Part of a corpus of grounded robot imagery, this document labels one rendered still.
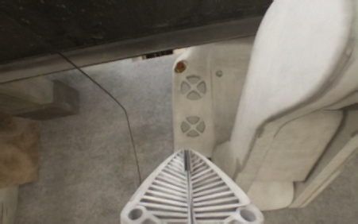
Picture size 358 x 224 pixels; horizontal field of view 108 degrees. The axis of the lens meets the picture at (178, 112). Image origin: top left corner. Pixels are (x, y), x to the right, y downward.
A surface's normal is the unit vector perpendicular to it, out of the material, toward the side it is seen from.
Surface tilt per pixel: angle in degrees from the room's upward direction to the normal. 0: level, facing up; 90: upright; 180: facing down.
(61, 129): 0
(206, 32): 0
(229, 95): 0
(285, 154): 42
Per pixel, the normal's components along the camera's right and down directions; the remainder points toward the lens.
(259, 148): -0.02, 0.53
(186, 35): -0.03, -0.25
